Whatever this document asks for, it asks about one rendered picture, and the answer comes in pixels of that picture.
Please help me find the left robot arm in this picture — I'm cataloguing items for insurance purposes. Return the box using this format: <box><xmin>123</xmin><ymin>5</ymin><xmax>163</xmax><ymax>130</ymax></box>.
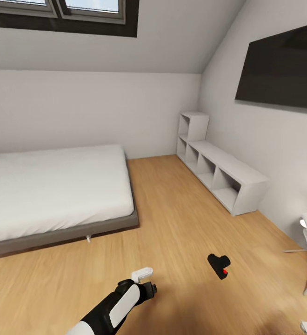
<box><xmin>64</xmin><ymin>267</ymin><xmax>157</xmax><ymax>335</ymax></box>

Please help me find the digital camera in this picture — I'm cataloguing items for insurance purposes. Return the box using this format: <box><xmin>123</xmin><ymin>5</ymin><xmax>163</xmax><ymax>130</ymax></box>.
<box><xmin>208</xmin><ymin>254</ymin><xmax>230</xmax><ymax>280</ymax></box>

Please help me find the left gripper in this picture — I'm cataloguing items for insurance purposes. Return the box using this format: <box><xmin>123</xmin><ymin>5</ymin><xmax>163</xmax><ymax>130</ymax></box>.
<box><xmin>137</xmin><ymin>281</ymin><xmax>157</xmax><ymax>305</ymax></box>

